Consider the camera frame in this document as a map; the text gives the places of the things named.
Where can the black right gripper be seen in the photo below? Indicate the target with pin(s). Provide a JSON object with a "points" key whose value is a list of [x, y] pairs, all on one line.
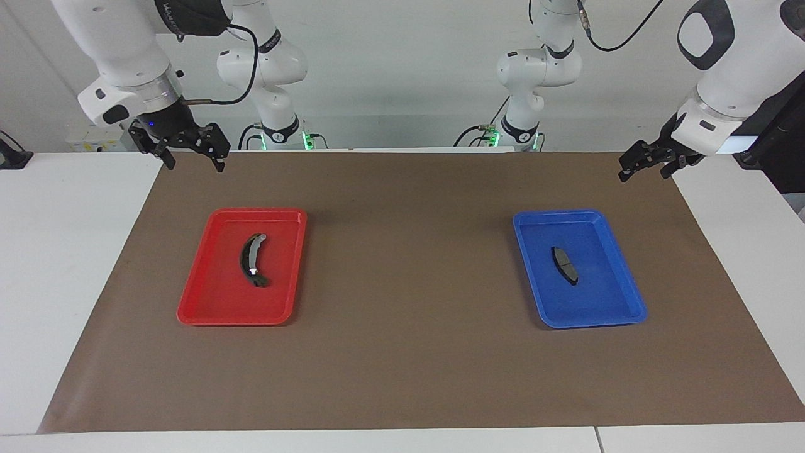
{"points": [[179, 129]]}

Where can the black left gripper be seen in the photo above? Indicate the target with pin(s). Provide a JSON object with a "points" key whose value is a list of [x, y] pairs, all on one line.
{"points": [[660, 151]]}

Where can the small dark brake pad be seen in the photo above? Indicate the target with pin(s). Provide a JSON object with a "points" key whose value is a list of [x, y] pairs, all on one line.
{"points": [[566, 267]]}

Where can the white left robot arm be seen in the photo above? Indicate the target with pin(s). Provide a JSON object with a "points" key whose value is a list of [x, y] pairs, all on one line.
{"points": [[742, 56]]}

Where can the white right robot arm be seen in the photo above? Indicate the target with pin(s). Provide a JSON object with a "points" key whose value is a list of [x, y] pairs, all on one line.
{"points": [[119, 38]]}

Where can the black equipment stand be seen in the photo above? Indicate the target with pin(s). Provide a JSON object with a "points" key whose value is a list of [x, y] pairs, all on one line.
{"points": [[780, 145]]}

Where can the red plastic tray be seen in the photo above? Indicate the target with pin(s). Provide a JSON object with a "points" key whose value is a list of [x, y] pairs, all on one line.
{"points": [[214, 296]]}

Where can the blue plastic tray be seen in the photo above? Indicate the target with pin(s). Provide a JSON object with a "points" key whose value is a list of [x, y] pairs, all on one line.
{"points": [[604, 302]]}

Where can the brown table mat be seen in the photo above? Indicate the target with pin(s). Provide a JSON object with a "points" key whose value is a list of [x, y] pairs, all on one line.
{"points": [[402, 365]]}

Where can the white wall power box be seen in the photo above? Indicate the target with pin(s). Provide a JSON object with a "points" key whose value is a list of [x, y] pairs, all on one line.
{"points": [[94, 135]]}

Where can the black clamp mount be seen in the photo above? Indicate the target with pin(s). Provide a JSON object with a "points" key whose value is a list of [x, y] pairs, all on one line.
{"points": [[16, 157]]}

